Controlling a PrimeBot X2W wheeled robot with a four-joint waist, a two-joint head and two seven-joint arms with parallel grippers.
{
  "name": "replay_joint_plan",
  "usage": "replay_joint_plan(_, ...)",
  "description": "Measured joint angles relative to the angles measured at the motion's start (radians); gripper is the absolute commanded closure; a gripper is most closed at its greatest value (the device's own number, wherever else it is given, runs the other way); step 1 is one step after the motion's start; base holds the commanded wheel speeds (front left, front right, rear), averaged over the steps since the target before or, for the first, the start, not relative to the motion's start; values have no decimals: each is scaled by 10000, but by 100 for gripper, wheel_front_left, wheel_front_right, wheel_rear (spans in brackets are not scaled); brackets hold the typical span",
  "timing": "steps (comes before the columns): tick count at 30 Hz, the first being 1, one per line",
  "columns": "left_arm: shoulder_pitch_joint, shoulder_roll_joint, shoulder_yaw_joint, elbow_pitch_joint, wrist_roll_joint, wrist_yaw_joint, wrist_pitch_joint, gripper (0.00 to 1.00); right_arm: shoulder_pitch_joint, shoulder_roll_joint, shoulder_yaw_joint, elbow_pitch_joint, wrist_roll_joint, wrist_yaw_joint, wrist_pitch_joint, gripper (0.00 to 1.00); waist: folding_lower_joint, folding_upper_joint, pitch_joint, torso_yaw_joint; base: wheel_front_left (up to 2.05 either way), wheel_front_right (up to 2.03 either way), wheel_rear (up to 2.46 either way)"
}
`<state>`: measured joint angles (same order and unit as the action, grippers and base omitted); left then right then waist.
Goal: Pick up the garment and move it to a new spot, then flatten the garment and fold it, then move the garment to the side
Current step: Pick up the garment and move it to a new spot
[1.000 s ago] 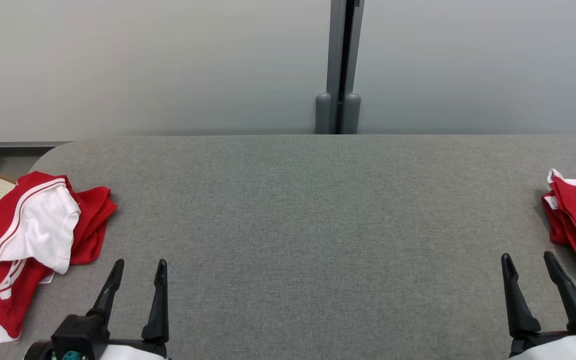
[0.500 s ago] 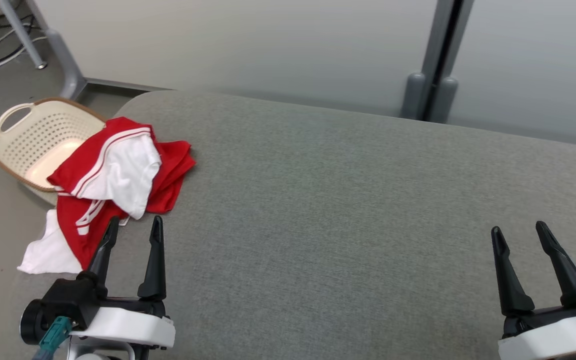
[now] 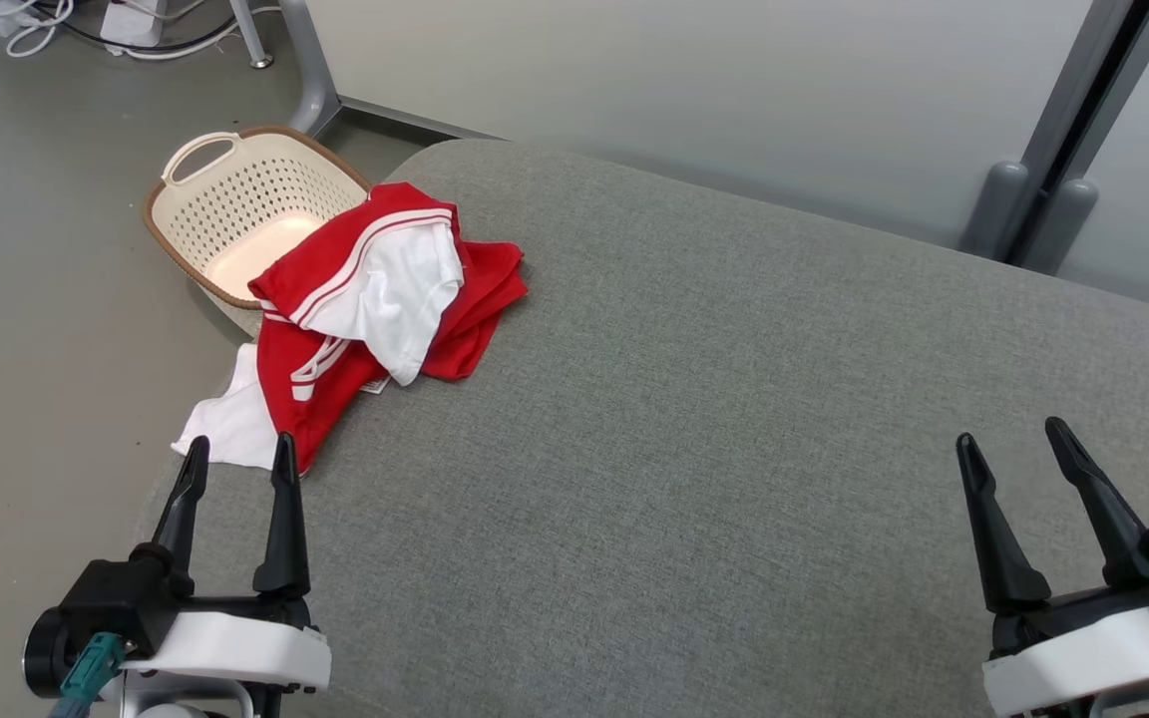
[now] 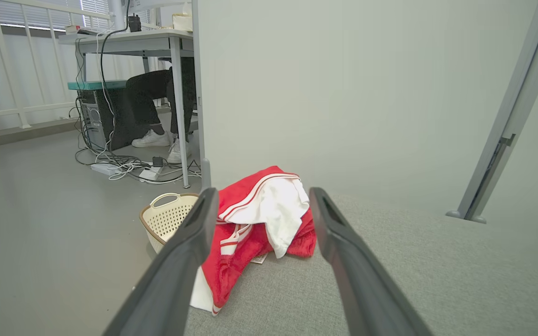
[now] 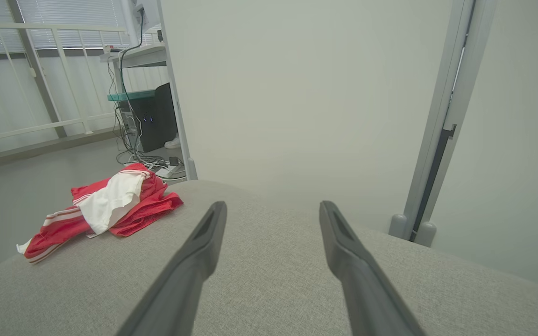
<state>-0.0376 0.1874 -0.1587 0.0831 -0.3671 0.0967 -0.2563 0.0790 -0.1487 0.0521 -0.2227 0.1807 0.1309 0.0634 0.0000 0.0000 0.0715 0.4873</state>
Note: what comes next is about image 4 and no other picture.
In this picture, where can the grey partition post with feet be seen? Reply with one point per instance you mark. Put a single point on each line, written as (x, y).
(507, 126)

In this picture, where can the teal flat board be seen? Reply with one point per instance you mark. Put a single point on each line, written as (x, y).
(96, 85)

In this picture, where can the white power strip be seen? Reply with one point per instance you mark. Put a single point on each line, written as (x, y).
(104, 168)
(150, 174)

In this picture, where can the black computer tower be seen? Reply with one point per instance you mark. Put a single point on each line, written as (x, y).
(94, 119)

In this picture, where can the white metal railing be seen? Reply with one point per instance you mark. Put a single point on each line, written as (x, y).
(7, 60)

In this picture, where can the red basketball jersey white sleeves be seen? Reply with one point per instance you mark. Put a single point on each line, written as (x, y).
(273, 210)

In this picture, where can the black device on desk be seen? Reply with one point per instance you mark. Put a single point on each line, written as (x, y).
(134, 23)

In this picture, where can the beige plastic laundry basket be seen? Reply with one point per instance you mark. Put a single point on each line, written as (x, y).
(166, 219)

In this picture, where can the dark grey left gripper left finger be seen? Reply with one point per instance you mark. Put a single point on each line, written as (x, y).
(166, 289)

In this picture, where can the window blinds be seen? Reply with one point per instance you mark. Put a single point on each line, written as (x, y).
(40, 14)

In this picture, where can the grey office desk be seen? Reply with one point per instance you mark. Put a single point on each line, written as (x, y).
(133, 44)

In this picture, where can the white sneaker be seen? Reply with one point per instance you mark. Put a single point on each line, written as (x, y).
(150, 139)
(175, 151)

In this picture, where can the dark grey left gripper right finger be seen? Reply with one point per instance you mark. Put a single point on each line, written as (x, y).
(367, 298)

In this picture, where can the person's leg black trousers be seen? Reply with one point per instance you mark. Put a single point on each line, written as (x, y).
(147, 88)
(187, 93)

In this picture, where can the black power adapter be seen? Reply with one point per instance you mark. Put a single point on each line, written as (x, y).
(158, 161)

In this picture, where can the beige box on desk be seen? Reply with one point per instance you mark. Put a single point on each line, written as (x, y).
(182, 22)

